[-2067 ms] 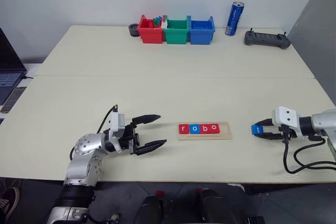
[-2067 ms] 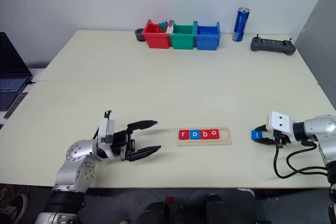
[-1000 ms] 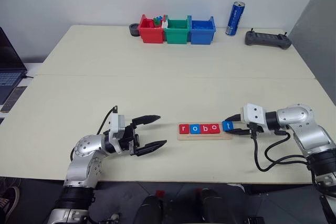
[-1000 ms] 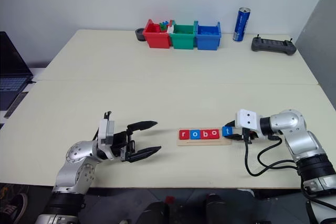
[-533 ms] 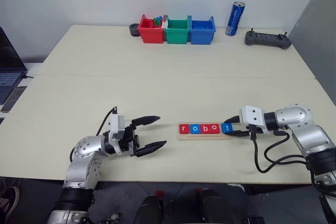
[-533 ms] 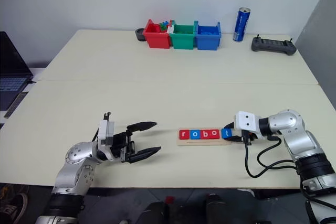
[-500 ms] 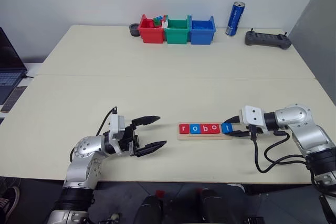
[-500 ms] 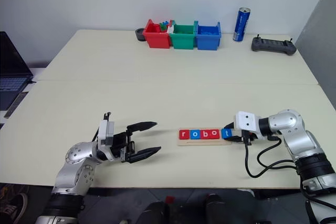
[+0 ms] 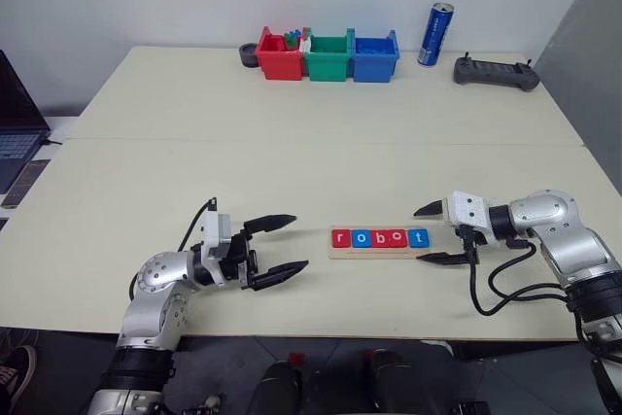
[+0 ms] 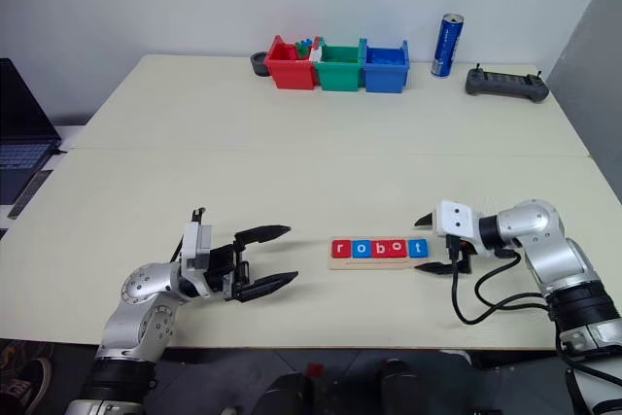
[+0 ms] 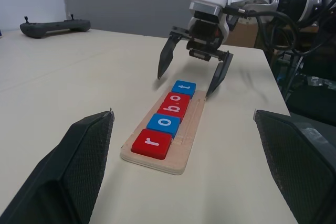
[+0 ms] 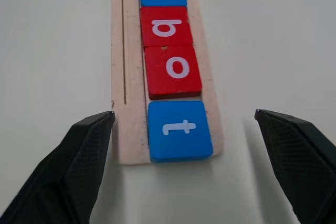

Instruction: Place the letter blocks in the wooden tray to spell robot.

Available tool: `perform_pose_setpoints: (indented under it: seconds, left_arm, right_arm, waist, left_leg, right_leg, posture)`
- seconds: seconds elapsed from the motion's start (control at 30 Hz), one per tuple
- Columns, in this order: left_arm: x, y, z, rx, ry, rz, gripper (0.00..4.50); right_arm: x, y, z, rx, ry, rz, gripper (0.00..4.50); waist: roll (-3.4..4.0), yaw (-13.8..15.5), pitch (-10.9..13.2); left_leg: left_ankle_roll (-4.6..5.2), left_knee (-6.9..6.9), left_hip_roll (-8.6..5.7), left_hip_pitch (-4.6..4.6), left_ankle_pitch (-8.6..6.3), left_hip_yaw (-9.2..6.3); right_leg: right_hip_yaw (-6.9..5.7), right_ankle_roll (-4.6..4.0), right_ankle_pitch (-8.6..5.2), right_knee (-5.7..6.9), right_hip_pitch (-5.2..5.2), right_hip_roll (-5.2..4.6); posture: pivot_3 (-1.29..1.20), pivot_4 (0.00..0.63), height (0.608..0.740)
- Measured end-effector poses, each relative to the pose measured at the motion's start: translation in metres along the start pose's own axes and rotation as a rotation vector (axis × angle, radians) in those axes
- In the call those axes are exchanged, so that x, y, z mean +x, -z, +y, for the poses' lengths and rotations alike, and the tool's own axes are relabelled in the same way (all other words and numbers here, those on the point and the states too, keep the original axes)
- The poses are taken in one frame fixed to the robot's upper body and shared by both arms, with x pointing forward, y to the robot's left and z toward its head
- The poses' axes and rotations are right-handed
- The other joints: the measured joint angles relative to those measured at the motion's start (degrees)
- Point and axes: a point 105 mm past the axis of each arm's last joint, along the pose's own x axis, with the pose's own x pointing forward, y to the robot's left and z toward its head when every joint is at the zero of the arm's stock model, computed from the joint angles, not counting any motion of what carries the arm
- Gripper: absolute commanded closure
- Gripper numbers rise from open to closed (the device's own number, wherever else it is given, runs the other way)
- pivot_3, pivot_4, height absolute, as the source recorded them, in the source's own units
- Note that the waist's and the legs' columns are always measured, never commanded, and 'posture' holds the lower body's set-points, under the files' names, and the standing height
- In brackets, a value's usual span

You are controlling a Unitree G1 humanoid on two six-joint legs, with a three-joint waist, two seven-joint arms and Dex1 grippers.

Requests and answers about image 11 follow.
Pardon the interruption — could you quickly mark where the wooden letter board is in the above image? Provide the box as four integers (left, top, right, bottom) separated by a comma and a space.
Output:
120, 89, 206, 176

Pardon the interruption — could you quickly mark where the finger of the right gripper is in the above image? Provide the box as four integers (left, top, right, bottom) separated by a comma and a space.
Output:
206, 50, 234, 98
157, 34, 182, 80

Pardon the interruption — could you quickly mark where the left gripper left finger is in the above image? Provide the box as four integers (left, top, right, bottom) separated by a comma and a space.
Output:
0, 108, 115, 224

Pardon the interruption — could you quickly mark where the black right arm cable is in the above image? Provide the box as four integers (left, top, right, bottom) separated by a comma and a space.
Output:
227, 6, 301, 57

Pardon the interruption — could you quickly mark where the blue t letter tile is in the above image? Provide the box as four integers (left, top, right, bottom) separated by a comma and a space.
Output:
171, 80, 197, 99

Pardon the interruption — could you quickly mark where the red r letter tile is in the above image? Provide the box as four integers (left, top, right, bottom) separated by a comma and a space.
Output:
130, 129, 173, 161

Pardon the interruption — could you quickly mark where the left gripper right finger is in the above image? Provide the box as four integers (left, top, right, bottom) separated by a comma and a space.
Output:
253, 109, 336, 224

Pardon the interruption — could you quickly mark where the blue o letter tile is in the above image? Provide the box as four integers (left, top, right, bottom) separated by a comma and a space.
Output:
146, 113, 182, 140

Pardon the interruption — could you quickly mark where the brown cardboard box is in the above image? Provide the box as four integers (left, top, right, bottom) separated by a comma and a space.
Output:
222, 17, 266, 49

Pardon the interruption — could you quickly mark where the red o letter tile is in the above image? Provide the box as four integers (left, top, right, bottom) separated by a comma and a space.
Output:
164, 92, 191, 107

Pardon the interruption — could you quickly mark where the red b letter tile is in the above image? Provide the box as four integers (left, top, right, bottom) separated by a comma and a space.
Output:
156, 100, 188, 120

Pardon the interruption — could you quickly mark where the grey handheld controller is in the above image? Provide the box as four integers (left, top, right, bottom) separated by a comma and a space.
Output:
20, 16, 91, 39

